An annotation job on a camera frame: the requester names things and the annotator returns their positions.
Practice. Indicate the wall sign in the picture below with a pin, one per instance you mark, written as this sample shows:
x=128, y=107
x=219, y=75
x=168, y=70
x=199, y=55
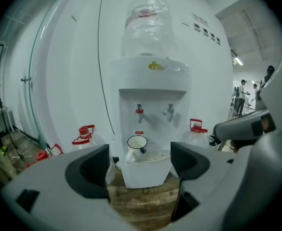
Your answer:
x=200, y=18

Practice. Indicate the large bottle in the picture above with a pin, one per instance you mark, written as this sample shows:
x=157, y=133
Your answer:
x=148, y=35

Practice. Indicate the beige trash bin black bag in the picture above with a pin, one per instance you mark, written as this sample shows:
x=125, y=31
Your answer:
x=214, y=141

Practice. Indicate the wall thermostat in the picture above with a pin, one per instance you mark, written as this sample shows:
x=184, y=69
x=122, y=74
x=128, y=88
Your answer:
x=196, y=27
x=205, y=31
x=212, y=36
x=218, y=40

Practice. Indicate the black tripod stand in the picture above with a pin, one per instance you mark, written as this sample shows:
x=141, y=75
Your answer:
x=10, y=133

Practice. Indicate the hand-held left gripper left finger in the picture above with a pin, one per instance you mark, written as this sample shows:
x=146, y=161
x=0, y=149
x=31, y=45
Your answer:
x=46, y=213

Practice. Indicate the white enamel cup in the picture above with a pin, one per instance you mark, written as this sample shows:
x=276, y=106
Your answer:
x=137, y=150

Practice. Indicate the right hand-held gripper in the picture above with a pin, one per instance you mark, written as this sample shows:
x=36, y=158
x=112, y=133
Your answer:
x=275, y=177

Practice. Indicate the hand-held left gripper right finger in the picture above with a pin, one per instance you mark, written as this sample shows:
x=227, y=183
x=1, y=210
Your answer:
x=203, y=189

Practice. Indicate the white drip tray grille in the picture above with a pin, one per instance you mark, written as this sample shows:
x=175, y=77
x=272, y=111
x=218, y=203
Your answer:
x=158, y=154

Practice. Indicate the frosted glass door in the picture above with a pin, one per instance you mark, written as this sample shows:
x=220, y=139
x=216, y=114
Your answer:
x=34, y=93

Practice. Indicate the white wall switch panel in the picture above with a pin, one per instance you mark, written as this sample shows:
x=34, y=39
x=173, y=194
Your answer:
x=185, y=23

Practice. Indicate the white water dispenser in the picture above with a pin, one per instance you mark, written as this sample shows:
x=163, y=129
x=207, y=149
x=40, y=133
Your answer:
x=150, y=78

